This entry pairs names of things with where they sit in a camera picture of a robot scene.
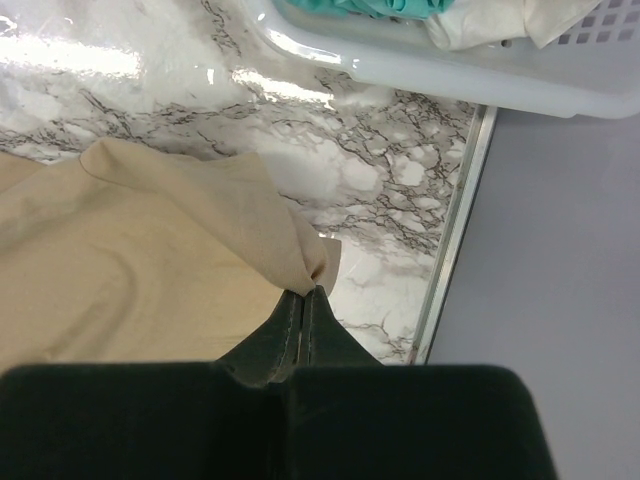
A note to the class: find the white rolled t shirt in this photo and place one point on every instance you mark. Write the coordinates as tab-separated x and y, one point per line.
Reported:
467	24

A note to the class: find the teal rolled t shirt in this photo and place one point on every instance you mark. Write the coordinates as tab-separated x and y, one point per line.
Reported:
402	9

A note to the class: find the white rectangular plastic basket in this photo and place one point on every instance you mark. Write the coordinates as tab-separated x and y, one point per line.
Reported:
592	70

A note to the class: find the beige t shirt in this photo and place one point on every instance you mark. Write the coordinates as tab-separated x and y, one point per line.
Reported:
128	254

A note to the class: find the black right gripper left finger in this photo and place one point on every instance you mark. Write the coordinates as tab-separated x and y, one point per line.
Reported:
220	419

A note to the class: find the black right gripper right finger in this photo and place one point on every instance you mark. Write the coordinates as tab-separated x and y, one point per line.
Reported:
407	422

